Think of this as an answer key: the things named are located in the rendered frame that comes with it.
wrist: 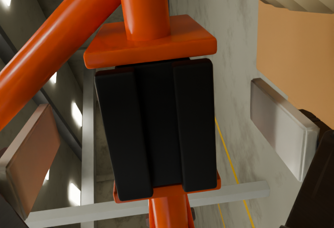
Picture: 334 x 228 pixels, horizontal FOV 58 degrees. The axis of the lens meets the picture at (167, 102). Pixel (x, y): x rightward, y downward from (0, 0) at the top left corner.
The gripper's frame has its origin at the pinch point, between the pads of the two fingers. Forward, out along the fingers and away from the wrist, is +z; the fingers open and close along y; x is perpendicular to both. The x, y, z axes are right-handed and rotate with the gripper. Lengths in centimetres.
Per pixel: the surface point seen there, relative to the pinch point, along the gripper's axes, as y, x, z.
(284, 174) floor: 109, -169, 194
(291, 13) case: 13.6, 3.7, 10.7
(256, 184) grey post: 98, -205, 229
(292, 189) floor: 109, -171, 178
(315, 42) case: 13.6, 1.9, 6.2
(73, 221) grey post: -94, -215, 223
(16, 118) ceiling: -370, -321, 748
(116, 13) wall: -98, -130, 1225
